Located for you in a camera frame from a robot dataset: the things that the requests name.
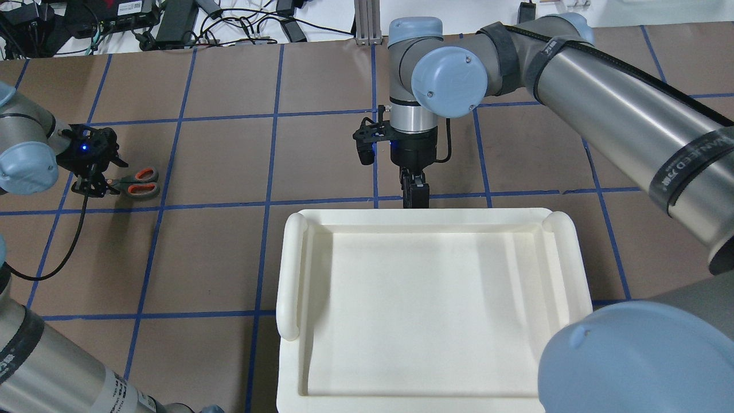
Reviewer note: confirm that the aluminium frame post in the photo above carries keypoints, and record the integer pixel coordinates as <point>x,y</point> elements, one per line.
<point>367,23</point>

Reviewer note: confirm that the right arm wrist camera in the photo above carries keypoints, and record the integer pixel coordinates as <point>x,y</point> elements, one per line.
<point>369,133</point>

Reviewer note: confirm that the cream plastic tray lid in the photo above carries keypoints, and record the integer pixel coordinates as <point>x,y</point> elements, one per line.
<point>423,310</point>

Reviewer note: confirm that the small black power brick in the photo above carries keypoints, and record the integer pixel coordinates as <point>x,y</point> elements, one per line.
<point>293,32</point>

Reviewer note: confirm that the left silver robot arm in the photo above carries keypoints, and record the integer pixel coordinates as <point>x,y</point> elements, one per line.
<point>42,369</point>

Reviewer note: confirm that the black power adapter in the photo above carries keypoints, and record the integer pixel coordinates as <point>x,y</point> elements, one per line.
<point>176,27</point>

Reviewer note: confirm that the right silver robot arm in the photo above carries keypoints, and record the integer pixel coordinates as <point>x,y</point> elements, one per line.
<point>631,128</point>

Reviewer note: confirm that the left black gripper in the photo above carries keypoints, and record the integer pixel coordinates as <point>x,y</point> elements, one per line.
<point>93,162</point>

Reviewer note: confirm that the grey orange scissors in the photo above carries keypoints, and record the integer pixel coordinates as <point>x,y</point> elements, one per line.
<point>141,185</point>

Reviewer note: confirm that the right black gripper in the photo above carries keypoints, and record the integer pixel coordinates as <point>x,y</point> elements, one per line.
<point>412,149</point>

